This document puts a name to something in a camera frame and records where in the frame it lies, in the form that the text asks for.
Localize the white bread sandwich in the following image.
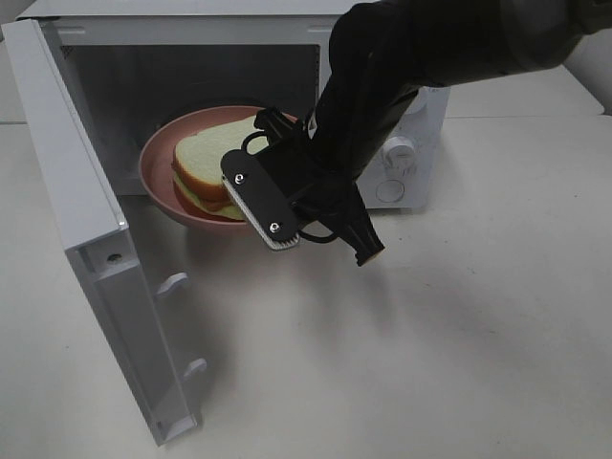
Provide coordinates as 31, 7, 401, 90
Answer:
172, 116, 257, 221

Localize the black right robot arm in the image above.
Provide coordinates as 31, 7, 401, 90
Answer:
224, 1, 611, 264

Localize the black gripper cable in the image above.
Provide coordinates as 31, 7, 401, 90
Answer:
241, 107, 364, 245

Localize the pink round plate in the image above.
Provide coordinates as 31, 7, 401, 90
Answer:
139, 105, 260, 235

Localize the white lower timer knob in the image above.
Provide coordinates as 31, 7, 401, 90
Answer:
382, 137, 416, 175

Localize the white microwave door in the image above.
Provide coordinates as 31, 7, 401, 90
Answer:
2, 19, 202, 445

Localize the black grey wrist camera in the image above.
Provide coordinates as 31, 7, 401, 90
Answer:
221, 149, 300, 251

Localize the white microwave oven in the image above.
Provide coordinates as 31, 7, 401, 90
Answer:
13, 0, 453, 216

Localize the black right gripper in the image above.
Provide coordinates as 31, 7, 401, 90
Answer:
241, 107, 384, 266

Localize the round door release button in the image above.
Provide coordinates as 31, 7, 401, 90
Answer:
376, 180, 405, 203

